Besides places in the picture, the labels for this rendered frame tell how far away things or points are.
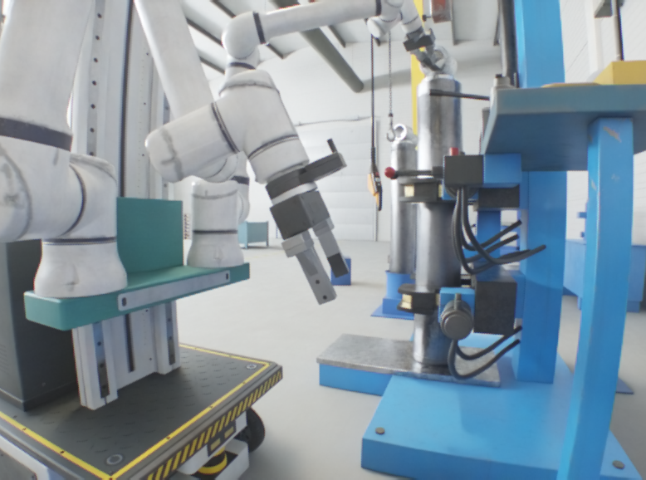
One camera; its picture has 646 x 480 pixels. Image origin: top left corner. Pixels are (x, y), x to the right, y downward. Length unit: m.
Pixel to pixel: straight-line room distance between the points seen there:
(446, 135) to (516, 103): 0.98
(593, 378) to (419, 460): 0.66
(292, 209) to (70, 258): 0.49
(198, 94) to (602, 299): 0.82
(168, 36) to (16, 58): 0.26
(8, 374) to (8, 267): 0.31
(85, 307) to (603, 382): 0.99
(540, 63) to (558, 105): 1.07
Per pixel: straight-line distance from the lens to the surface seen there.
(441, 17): 2.18
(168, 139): 0.54
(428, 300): 1.50
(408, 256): 2.98
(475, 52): 13.59
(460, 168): 1.03
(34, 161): 0.65
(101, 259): 0.81
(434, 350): 1.69
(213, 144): 0.53
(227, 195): 1.12
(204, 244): 1.12
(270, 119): 0.52
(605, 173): 0.72
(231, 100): 0.54
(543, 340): 1.70
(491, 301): 1.36
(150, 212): 1.09
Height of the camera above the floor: 0.83
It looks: 3 degrees down
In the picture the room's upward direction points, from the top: straight up
